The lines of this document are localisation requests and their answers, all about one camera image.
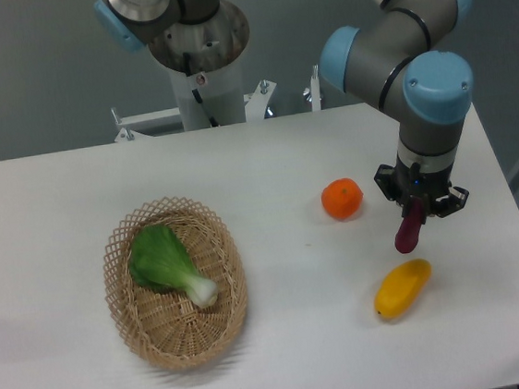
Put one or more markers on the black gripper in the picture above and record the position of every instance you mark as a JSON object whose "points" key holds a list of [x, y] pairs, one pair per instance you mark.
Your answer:
{"points": [[437, 195]]}

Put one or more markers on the purple sweet potato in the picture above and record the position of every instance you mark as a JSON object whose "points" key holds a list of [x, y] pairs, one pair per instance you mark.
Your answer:
{"points": [[407, 236]]}

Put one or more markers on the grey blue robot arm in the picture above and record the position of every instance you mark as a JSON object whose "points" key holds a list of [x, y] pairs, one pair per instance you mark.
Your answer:
{"points": [[393, 67]]}

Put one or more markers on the orange mandarin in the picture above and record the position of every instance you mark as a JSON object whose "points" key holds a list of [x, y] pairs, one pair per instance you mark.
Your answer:
{"points": [[342, 198]]}

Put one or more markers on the yellow mango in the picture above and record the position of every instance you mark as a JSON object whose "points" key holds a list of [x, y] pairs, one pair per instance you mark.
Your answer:
{"points": [[401, 287]]}

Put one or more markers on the green bok choy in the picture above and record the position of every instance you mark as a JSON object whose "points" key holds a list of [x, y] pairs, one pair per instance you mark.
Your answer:
{"points": [[160, 262]]}

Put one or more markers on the woven wicker basket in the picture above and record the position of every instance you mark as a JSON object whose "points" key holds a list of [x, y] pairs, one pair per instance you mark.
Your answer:
{"points": [[168, 329]]}

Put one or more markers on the white metal mounting frame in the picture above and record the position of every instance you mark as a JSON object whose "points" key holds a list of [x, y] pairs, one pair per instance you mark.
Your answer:
{"points": [[257, 106]]}

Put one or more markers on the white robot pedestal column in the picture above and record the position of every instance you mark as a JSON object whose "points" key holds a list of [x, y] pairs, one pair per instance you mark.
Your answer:
{"points": [[219, 91]]}

